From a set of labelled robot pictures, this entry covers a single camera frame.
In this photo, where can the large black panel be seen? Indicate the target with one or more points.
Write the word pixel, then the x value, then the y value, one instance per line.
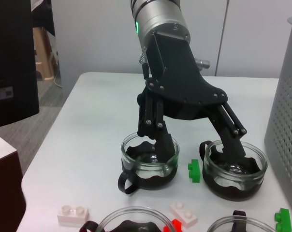
pixel 13 60

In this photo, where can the green toy brick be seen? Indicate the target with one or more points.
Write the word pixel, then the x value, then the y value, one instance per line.
pixel 194 170
pixel 283 220

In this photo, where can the translucent clear two-stud brick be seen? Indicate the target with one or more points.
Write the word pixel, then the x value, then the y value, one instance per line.
pixel 72 215

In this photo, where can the glass teacup with black sleeve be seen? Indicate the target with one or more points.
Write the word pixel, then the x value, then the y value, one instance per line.
pixel 237 221
pixel 233 192
pixel 155 182
pixel 134 225

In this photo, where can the left gripper silver metal fitting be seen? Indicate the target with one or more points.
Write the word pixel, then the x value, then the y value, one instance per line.
pixel 202 63

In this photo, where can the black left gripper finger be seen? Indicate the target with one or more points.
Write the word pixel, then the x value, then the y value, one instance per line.
pixel 230 137

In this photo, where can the grey perforated storage bin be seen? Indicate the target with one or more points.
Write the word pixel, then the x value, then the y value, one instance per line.
pixel 286 108

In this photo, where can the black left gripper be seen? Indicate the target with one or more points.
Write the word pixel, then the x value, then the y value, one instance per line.
pixel 177 79

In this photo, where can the small red cube brick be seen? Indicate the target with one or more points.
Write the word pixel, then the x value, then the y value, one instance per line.
pixel 175 224

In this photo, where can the white two-stud brick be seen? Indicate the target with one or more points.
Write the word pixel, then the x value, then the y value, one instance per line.
pixel 184 215

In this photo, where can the beige plastic stool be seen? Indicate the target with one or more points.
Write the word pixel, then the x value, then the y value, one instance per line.
pixel 44 58

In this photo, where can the person in white shirt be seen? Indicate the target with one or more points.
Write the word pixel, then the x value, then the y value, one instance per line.
pixel 43 14

